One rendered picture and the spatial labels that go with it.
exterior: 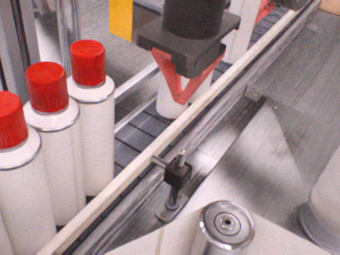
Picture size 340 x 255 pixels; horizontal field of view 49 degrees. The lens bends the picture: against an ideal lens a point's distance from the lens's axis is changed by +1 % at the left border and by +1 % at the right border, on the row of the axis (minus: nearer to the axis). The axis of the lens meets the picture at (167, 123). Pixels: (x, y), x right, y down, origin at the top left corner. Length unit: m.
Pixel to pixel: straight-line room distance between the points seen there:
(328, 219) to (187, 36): 0.27
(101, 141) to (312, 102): 0.51
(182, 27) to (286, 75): 0.54
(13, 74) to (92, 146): 0.14
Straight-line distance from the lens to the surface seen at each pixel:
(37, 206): 0.37
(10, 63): 0.48
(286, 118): 0.66
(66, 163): 0.38
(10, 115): 0.30
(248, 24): 0.71
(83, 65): 0.36
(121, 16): 0.41
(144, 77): 0.54
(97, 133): 0.40
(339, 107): 0.83
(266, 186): 0.54
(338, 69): 0.96
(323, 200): 0.47
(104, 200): 0.45
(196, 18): 0.34
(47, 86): 0.33
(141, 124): 0.58
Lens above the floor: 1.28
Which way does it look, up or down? 42 degrees down
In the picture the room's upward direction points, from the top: 8 degrees clockwise
